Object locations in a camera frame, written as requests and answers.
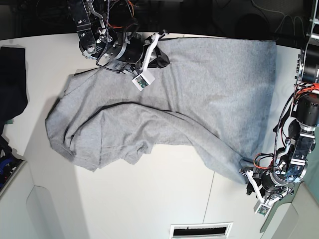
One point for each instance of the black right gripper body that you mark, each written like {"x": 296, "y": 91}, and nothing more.
{"x": 130, "y": 51}

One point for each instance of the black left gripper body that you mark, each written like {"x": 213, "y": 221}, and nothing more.
{"x": 270, "y": 188}

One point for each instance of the grey t-shirt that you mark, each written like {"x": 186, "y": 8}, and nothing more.
{"x": 214, "y": 95}

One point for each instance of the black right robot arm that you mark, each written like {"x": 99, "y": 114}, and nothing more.
{"x": 108, "y": 34}

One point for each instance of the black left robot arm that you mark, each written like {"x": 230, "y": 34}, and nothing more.
{"x": 289, "y": 163}

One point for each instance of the white vent grille slot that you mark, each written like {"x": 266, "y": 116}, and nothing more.
{"x": 201, "y": 231}

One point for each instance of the dark navy cloth pile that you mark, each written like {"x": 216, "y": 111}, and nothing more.
{"x": 13, "y": 96}

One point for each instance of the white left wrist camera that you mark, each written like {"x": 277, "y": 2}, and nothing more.
{"x": 262, "y": 209}

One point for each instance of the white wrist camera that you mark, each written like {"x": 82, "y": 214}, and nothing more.
{"x": 262, "y": 209}
{"x": 142, "y": 80}

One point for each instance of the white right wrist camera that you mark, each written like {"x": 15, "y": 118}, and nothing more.
{"x": 142, "y": 80}

